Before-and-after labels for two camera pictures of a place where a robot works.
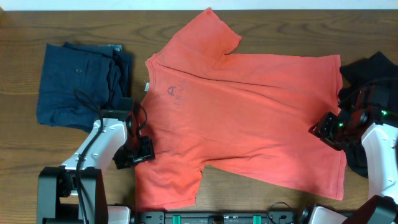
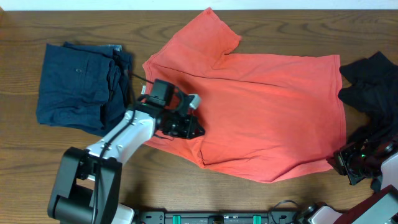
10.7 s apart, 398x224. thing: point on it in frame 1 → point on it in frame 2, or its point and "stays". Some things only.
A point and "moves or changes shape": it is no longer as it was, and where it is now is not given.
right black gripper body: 325,129 → 347,163
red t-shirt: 244,118 moves or changes shape
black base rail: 188,217 stays
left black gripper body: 143,154 → 189,128
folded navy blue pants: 76,81 stays
